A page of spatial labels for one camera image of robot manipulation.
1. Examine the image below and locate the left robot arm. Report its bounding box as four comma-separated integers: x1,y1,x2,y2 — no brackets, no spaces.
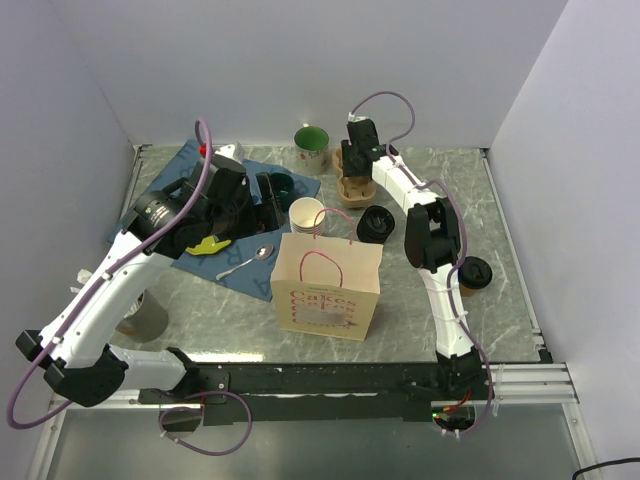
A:
16,153,282,407

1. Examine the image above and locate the black cup lid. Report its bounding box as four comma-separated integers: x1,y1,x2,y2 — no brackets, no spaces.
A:
458,256,493,290

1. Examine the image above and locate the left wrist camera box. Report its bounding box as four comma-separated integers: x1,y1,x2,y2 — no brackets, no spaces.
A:
213,142,245,165

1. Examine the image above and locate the stack of paper cups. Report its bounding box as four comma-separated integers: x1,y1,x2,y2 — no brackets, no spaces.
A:
288,197,325,235

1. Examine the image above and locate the blue letter-print cloth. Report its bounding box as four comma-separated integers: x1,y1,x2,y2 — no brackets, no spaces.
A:
131,139,321,302

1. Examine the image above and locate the aluminium frame rail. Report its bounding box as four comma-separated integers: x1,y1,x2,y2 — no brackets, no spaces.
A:
491,363,578,405

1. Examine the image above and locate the grey cup of straws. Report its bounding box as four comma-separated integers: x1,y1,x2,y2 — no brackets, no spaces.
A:
112,290,169,344

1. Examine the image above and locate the silver spoon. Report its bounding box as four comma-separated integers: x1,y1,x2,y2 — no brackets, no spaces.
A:
215,244,274,281

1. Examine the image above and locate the white floral mug green inside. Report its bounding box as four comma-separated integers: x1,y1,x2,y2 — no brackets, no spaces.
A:
294,124,329,176

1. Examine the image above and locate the cream cakes paper bag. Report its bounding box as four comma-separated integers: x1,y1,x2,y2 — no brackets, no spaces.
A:
270,230,383,341

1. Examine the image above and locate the dark green mug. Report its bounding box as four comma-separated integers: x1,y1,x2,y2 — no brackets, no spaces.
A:
269,172,296,213

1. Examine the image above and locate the stack of black lids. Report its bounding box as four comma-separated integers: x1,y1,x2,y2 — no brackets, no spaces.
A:
356,205,395,244

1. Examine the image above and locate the yellow-green dotted plate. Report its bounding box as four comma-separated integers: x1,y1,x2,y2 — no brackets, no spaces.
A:
186,236,232,256

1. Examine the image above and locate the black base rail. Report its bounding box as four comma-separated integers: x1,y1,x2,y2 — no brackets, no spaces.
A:
138,356,495,426

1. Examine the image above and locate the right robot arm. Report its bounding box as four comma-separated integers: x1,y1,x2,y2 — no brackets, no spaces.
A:
341,114,482,399

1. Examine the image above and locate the brown pulp cup carrier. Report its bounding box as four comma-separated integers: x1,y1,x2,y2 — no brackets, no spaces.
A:
332,147,376,209

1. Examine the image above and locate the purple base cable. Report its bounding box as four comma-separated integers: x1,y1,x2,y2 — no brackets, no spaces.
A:
158,391,255,457

